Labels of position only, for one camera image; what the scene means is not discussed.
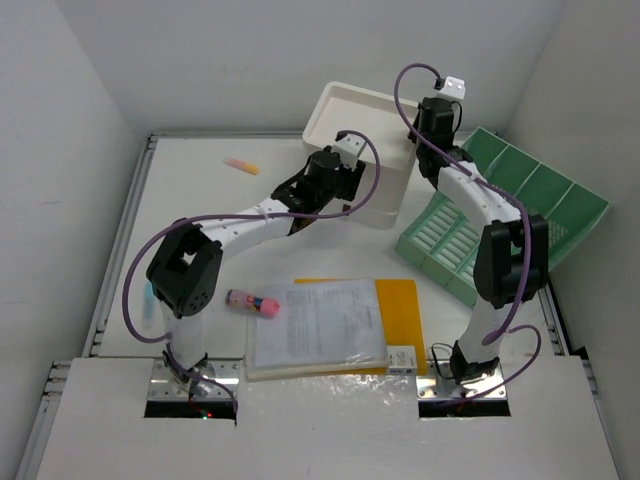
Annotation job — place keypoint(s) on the small clear blue-capped bottle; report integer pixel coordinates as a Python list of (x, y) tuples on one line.
[(149, 305)]

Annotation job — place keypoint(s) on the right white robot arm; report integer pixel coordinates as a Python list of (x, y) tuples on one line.
[(512, 258)]

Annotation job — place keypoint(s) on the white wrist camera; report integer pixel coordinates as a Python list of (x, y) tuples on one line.
[(451, 89), (348, 147)]

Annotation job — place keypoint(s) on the clear sleeve with papers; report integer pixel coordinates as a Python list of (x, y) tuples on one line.
[(324, 326)]

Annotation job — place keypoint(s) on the pink orange highlighter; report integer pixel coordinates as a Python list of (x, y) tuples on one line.
[(242, 166)]

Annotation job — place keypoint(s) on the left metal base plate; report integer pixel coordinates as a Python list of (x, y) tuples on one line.
[(165, 386)]

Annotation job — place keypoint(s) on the yellow folder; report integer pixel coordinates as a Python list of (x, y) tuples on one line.
[(401, 319)]

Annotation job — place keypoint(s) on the white three-drawer organizer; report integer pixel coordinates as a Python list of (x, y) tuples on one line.
[(346, 107)]

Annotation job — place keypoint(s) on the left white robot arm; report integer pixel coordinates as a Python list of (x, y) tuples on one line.
[(185, 268)]

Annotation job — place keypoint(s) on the green plastic file tray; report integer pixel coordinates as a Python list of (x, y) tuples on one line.
[(442, 244)]

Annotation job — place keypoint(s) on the small white box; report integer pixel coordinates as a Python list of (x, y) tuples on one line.
[(402, 360)]

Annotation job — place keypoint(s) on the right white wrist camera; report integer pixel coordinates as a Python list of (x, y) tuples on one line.
[(451, 89)]

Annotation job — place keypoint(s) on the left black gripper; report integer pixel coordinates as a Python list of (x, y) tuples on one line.
[(348, 180)]

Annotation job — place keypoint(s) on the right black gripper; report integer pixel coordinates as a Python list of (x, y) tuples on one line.
[(419, 112)]

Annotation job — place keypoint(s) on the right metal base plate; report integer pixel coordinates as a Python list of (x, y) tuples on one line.
[(488, 387)]

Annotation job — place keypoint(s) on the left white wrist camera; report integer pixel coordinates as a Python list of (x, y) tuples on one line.
[(348, 147)]

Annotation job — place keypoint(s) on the metal base plate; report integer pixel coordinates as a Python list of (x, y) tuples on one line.
[(488, 387), (165, 386)]

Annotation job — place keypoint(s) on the pink glue stick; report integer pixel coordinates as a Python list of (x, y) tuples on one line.
[(264, 306)]

